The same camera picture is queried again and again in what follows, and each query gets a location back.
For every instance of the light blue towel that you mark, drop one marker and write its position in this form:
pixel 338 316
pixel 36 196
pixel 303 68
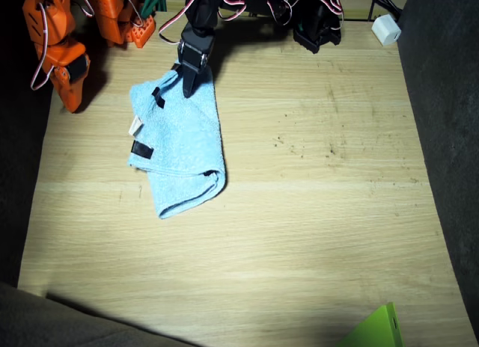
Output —
pixel 187 145

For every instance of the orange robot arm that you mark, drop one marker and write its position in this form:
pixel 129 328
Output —
pixel 48 10

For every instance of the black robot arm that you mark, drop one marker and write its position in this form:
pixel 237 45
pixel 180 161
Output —
pixel 269 6

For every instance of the green clamp at orange arm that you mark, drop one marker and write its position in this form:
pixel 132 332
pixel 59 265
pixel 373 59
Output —
pixel 157 1

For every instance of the green clamp at black arm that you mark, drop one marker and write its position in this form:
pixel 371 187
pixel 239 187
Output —
pixel 299 27

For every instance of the narrow black foam panel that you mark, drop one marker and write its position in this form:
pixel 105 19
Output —
pixel 15 156

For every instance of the white power adapter block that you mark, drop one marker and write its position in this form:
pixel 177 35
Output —
pixel 385 30

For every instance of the wide black foam panel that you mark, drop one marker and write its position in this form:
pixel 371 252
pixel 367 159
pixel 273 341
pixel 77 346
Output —
pixel 56 321

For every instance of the grey foam panel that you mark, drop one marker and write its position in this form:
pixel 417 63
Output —
pixel 456 137

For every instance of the green plastic wedge bracket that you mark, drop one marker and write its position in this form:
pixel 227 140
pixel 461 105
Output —
pixel 378 328

